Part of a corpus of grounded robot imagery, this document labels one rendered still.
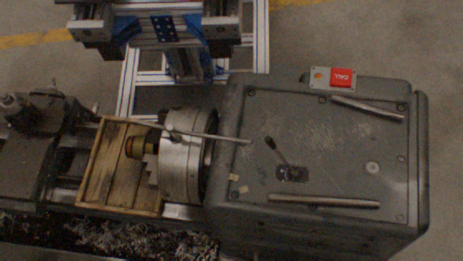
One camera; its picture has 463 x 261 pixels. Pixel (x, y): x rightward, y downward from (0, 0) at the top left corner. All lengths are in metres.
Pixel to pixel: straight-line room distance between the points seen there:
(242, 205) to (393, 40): 2.06
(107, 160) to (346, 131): 0.89
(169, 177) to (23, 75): 2.05
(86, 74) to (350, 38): 1.68
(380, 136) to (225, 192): 0.45
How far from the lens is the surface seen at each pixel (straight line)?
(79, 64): 3.17
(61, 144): 1.84
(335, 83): 1.38
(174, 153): 1.35
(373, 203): 1.24
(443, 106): 2.93
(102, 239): 2.02
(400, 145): 1.34
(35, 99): 1.91
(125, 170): 1.74
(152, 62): 2.76
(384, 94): 1.40
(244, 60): 2.68
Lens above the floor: 2.45
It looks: 65 degrees down
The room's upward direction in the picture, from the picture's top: 10 degrees counter-clockwise
